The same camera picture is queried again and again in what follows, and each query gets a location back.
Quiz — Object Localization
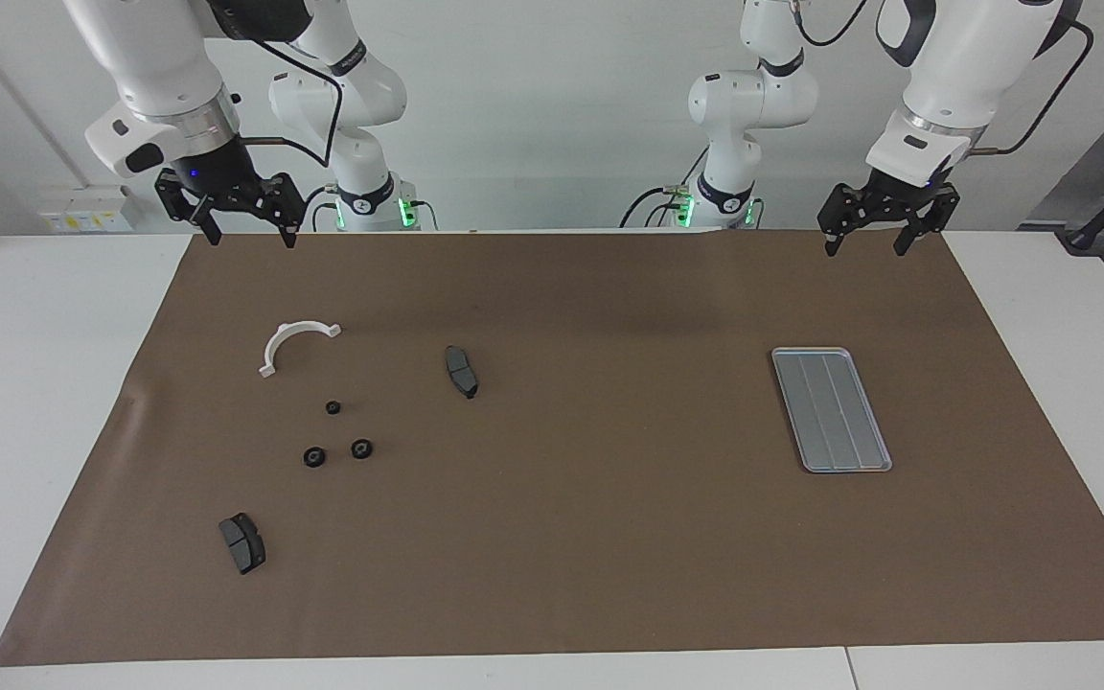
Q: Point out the white curved plastic bracket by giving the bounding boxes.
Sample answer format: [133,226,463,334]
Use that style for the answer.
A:
[258,320,343,379]

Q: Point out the long dark grey brake pad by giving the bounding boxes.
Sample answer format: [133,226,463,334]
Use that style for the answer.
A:
[444,345,480,401]

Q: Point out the short dark grey brake pad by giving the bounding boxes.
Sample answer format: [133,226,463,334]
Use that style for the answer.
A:
[218,513,267,576]

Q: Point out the black left base cable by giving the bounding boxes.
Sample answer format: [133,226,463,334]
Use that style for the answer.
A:
[620,185,706,229]

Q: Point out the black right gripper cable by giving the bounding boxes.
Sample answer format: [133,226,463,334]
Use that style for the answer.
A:
[231,29,347,169]

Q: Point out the silver metal tray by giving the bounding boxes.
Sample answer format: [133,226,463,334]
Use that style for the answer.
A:
[770,347,894,474]

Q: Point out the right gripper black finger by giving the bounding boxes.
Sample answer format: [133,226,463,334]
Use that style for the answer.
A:
[155,169,224,247]
[243,174,308,249]

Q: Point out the white wall socket box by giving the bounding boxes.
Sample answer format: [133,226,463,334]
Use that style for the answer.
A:
[37,185,146,235]

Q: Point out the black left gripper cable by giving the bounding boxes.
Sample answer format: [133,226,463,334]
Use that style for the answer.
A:
[969,19,1095,157]

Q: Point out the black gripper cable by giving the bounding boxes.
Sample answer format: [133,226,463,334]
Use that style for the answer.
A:
[231,29,347,169]
[969,19,1095,157]

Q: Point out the brown table mat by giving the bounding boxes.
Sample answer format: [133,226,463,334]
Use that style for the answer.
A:
[0,228,1104,668]

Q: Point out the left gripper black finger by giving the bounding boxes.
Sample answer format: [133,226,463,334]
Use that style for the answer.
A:
[892,184,961,257]
[817,182,874,258]

